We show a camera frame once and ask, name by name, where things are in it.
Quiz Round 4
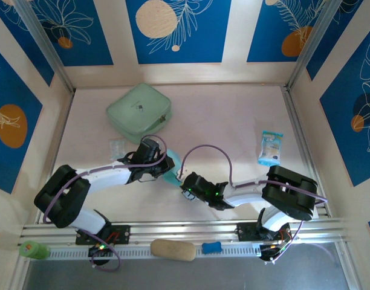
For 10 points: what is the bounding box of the aluminium side rail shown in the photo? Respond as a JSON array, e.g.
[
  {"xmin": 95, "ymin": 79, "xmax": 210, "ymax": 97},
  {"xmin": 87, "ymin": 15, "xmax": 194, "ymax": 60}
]
[
  {"xmin": 283, "ymin": 87, "xmax": 329, "ymax": 218},
  {"xmin": 35, "ymin": 90, "xmax": 76, "ymax": 224}
]

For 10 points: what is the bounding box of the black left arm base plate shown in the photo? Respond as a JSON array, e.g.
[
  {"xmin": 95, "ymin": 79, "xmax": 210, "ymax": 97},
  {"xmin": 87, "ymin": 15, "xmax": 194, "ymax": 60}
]
[{"xmin": 75, "ymin": 225, "xmax": 131, "ymax": 245}]

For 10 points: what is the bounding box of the mint green zip pouch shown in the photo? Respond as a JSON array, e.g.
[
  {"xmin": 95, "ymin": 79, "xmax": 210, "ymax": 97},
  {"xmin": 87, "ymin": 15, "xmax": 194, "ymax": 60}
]
[{"xmin": 105, "ymin": 83, "xmax": 173, "ymax": 145}]

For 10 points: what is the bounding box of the slotted grey cable duct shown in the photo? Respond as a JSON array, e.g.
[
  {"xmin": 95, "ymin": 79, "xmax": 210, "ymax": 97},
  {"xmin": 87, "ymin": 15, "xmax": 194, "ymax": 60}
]
[{"xmin": 47, "ymin": 243, "xmax": 264, "ymax": 261}]

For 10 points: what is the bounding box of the blue bone-shaped block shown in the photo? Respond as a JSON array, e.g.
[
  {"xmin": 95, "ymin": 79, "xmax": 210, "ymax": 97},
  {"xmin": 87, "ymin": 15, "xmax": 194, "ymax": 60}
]
[{"xmin": 201, "ymin": 241, "xmax": 222, "ymax": 254}]

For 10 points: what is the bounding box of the black controller board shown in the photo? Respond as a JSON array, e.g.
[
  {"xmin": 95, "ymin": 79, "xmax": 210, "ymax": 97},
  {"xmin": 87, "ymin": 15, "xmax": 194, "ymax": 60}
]
[
  {"xmin": 259, "ymin": 241, "xmax": 287, "ymax": 264},
  {"xmin": 88, "ymin": 243, "xmax": 114, "ymax": 266}
]

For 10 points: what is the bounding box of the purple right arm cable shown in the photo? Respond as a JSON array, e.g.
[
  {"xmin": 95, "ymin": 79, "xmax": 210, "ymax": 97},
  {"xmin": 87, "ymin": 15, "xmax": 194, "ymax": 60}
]
[{"xmin": 178, "ymin": 144, "xmax": 329, "ymax": 266}]

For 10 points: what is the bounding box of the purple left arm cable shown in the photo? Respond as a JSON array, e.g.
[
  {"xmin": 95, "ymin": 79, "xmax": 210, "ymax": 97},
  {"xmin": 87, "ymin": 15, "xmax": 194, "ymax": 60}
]
[{"xmin": 42, "ymin": 134, "xmax": 168, "ymax": 272}]

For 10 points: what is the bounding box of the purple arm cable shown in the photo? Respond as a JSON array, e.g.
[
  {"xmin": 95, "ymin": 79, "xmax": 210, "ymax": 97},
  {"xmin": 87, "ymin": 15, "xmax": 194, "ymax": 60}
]
[
  {"xmin": 178, "ymin": 144, "xmax": 329, "ymax": 266},
  {"xmin": 42, "ymin": 134, "xmax": 168, "ymax": 272}
]

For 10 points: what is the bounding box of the blue white snack packet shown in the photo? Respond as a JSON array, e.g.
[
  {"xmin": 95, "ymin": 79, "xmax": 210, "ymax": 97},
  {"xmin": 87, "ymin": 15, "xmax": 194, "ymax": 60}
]
[{"xmin": 257, "ymin": 130, "xmax": 284, "ymax": 166}]

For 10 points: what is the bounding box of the small clear plastic bag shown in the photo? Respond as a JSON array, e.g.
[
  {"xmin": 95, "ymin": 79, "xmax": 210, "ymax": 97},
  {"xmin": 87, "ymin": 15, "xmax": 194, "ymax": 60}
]
[{"xmin": 109, "ymin": 139, "xmax": 126, "ymax": 160}]

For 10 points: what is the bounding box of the aluminium cross rail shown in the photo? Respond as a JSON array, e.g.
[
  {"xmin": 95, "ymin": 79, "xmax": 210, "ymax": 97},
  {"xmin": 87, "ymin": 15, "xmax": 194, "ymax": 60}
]
[{"xmin": 20, "ymin": 219, "xmax": 355, "ymax": 242}]

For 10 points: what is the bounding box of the green bottle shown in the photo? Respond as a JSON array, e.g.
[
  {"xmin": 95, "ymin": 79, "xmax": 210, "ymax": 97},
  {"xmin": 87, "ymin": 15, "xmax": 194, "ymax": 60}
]
[{"xmin": 19, "ymin": 240, "xmax": 50, "ymax": 260}]

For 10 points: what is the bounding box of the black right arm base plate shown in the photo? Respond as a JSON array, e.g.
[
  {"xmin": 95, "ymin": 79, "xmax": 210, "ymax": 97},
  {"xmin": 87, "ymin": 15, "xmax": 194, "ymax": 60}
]
[{"xmin": 236, "ymin": 222, "xmax": 266, "ymax": 242}]

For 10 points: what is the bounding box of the aluminium corner post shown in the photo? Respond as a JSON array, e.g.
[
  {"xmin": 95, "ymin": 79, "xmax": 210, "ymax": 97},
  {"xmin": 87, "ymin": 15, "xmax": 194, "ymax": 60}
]
[
  {"xmin": 286, "ymin": 0, "xmax": 351, "ymax": 91},
  {"xmin": 14, "ymin": 0, "xmax": 76, "ymax": 93}
]

